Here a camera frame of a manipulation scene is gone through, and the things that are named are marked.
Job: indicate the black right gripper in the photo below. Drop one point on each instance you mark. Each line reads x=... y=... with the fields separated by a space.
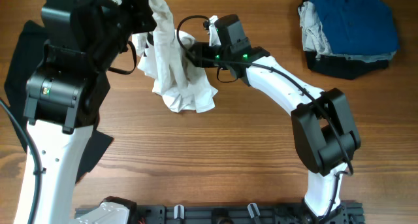
x=196 y=54

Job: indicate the white printed t-shirt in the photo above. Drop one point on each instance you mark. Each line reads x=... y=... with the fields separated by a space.
x=182 y=85

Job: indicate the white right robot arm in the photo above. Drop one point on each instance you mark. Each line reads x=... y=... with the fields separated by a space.
x=324 y=130

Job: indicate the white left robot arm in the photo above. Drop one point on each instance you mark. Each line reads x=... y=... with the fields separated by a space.
x=64 y=95

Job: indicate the folded blue shirt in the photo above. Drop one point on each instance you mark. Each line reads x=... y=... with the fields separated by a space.
x=358 y=27

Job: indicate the crumpled black t-shirt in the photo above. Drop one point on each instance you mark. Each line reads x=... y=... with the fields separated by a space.
x=27 y=55

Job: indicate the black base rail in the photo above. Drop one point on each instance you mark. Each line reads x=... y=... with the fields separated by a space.
x=346 y=213

